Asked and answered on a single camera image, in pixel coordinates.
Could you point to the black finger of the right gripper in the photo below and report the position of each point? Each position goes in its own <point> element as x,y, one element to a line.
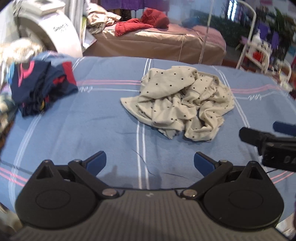
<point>254,137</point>

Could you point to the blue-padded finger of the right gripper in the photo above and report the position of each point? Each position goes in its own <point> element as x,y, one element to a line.
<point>285,128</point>

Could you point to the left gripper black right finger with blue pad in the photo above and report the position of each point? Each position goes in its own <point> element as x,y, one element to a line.
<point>237,197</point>

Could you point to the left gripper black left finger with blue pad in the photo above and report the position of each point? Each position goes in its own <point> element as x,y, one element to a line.
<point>59,196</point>

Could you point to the cream polka dot garment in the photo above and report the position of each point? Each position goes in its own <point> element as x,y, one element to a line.
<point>181,99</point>

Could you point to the navy red folded clothes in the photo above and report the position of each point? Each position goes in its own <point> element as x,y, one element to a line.
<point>36,85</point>

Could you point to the white metal rack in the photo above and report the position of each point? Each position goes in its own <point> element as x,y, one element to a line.
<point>259,53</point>

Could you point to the blue striped bed sheet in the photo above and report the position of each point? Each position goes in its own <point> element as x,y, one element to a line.
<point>138,156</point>

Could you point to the tan covered bed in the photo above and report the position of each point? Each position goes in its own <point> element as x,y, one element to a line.
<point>196,45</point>

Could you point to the red garment on bed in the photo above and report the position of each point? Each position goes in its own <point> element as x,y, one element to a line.
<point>151,18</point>

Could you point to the white rounded appliance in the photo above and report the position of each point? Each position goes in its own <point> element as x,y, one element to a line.
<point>44,22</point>

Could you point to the beige crumpled cloth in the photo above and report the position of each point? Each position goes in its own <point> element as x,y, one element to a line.
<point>98,18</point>

